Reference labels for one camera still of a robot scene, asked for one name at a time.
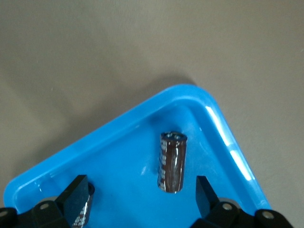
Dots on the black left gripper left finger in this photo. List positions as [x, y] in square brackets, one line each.
[71, 204]

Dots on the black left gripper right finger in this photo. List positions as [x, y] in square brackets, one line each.
[206, 202]

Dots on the small black connector part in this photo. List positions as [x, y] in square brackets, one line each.
[84, 218]

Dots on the brown cylindrical capacitor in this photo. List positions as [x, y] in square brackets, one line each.
[172, 164]

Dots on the blue plastic tray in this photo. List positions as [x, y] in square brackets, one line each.
[123, 166]

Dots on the brown table cover mat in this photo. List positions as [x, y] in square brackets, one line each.
[71, 47]

